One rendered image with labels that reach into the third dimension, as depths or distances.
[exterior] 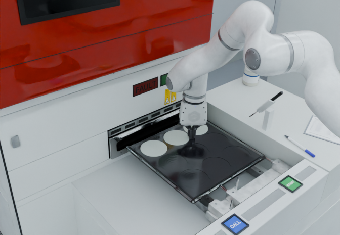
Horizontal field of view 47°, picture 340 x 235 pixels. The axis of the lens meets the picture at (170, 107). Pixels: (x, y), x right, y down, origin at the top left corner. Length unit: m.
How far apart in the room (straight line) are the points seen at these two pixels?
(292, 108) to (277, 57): 0.75
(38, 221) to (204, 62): 0.80
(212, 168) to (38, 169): 0.59
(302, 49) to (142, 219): 0.72
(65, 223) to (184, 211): 0.48
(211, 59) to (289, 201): 0.49
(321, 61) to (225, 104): 0.71
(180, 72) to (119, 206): 0.49
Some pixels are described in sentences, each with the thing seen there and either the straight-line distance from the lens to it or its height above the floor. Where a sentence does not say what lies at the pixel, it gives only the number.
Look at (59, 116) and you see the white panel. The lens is 1.30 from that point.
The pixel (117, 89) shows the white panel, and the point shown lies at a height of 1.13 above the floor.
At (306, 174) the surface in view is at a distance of 1.37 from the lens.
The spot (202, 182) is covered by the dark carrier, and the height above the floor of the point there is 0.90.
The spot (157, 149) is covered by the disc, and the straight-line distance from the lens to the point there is 1.46.
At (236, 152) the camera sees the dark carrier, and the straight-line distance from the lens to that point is 1.49.
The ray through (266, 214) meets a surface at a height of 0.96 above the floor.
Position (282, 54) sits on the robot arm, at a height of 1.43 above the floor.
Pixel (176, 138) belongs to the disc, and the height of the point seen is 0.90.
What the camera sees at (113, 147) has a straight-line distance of 1.48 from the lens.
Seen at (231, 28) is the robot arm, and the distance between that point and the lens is 1.13.
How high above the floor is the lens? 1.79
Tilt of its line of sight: 31 degrees down
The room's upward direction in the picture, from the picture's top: 2 degrees clockwise
